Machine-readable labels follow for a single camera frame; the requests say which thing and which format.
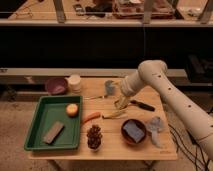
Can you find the white cup stack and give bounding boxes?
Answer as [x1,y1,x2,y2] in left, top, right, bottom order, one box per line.
[67,74,81,92]

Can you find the pine cone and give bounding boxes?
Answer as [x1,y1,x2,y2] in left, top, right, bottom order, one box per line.
[87,125,102,150]

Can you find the green plastic tray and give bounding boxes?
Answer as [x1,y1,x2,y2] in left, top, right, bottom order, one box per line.
[24,96,82,151]

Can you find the wooden table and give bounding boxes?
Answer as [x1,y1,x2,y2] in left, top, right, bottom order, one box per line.
[28,78,177,160]

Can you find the small yellow handled tool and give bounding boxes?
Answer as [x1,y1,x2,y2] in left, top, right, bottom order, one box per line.
[83,95,108,100]

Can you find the blue sponge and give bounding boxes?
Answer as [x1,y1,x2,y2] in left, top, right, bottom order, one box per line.
[122,120,145,143]

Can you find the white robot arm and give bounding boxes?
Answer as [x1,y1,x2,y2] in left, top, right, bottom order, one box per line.
[114,60,213,161]

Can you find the peach apple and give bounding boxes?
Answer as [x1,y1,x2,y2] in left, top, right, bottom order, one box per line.
[66,104,78,117]

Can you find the orange pepper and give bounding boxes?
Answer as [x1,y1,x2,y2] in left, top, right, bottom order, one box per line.
[81,112,101,124]

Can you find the brown wooden bowl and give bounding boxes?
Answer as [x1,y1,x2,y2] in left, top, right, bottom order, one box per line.
[121,119,147,145]

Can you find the grey crumpled cloth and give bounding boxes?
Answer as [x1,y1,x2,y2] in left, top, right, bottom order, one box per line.
[146,116,164,148]

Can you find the blue grey cup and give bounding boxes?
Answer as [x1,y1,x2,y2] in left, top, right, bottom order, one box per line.
[104,80,115,95]

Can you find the purple bowl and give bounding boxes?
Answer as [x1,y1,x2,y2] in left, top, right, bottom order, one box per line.
[45,78,68,95]

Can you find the grey sponge block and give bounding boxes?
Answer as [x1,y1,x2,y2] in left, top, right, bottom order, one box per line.
[43,122,64,144]

